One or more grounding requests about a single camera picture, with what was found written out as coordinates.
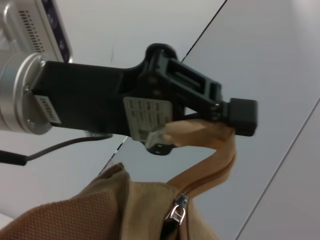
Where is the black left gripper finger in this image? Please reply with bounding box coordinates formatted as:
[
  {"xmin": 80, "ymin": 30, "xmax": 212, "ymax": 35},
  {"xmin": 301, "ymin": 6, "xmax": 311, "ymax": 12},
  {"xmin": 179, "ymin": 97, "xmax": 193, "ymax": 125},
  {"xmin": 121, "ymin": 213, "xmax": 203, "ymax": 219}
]
[
  {"xmin": 151, "ymin": 49, "xmax": 259, "ymax": 126},
  {"xmin": 233, "ymin": 124, "xmax": 258, "ymax": 138}
]

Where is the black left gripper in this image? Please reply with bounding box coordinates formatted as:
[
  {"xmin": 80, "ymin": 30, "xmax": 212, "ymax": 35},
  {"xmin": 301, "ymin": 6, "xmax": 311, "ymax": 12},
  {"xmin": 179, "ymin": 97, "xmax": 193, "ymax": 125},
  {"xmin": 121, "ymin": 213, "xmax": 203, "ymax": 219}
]
[{"xmin": 31, "ymin": 43, "xmax": 184, "ymax": 157}]

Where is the silver metal zipper pull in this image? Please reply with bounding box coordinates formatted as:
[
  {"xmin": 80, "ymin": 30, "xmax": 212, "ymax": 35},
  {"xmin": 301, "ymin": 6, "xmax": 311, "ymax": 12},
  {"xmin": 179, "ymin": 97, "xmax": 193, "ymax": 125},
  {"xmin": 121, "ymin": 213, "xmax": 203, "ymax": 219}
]
[{"xmin": 164, "ymin": 193, "xmax": 190, "ymax": 226}]

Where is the khaki canvas food bag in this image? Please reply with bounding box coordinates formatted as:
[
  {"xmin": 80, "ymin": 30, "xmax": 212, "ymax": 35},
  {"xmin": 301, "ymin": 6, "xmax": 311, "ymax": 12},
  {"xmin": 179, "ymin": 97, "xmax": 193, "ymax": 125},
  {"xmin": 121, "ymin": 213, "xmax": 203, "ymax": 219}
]
[{"xmin": 0, "ymin": 118, "xmax": 238, "ymax": 240}]

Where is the left gripper cable with connector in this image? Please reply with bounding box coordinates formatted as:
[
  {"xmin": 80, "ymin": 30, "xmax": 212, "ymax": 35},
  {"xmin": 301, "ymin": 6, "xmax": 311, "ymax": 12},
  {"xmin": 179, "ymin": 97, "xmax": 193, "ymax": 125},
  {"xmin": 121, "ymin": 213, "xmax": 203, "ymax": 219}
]
[{"xmin": 0, "ymin": 133, "xmax": 113, "ymax": 167}]

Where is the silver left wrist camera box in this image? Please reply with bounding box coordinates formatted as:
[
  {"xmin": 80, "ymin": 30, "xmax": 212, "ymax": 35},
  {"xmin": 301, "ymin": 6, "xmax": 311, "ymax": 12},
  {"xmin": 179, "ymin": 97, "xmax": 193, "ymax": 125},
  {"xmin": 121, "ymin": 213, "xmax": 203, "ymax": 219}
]
[{"xmin": 0, "ymin": 0, "xmax": 74, "ymax": 64}]

